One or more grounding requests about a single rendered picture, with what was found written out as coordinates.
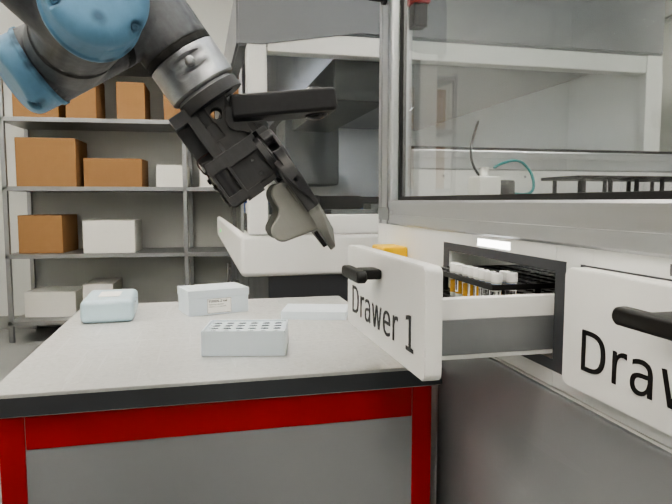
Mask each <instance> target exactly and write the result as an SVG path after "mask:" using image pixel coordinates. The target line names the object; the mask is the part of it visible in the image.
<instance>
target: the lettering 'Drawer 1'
mask: <svg viewBox="0 0 672 504"><path fill-rule="evenodd" d="M354 289H355V290H356V292H357V309H356V310H355V309H354ZM362 300H363V301H364V297H362V296H360V317H362ZM366 302H367V303H368V305H369V308H365V320H366V322H369V323H370V302H369V300H368V299H365V303H366ZM358 308H359V295H358V290H357V287H356V286H354V285H352V311H353V312H354V313H357V312H358ZM381 309H382V308H381V307H380V312H379V320H378V306H377V305H376V307H375V318H374V304H373V303H372V312H373V326H374V327H375V324H376V313H377V326H378V330H380V320H381ZM366 311H368V312H369V317H368V319H367V318H366ZM386 314H387V315H388V321H389V322H387V321H386V320H385V315H386ZM395 320H397V322H398V317H397V316H395V317H394V315H393V318H392V340H394V324H395ZM406 320H409V327H408V346H407V345H406V346H405V349H406V350H408V351H409V352H410V353H412V354H413V349H411V316H410V315H406ZM385 324H387V325H388V326H390V315H389V312H388V311H387V310H385V311H384V313H383V330H384V333H385V335H386V336H387V337H389V336H390V333H387V332H386V330H385Z"/></svg>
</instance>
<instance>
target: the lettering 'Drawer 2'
mask: <svg viewBox="0 0 672 504"><path fill-rule="evenodd" d="M586 335H587V336H590V337H592V338H594V339H595V340H596V341H597V342H598V344H599V346H600V352H601V357H600V364H599V366H598V368H597V369H590V368H588V367H585V352H586ZM620 358H624V359H625V360H626V361H627V354H624V353H620V354H618V355H617V352H616V351H614V350H613V355H612V378H611V383H613V384H615V385H616V367H617V361H618V360H619V359H620ZM632 364H640V365H643V366H644V367H645V368H646V369H647V372H648V376H647V375H644V374H641V373H633V374H632V375H631V377H630V387H631V389H632V391H633V392H634V393H635V394H636V395H638V396H645V395H647V399H649V400H652V389H653V373H652V369H651V367H650V365H649V364H648V363H647V362H645V361H644V360H641V359H633V361H632ZM604 365H605V347H604V344H603V342H602V340H601V339H600V337H599V336H597V335H596V334H594V333H592V332H590V331H587V330H584V329H582V347H581V370H583V371H585V372H588V373H590V374H599V373H601V372H602V371H603V369H604ZM662 374H663V381H664V388H665V395H666V402H667V408H670V409H672V399H671V393H670V386H669V380H668V373H667V369H664V368H662ZM636 378H642V379H644V380H647V381H648V384H647V388H646V390H645V391H643V392H641V391H639V390H637V389H636V387H635V379H636Z"/></svg>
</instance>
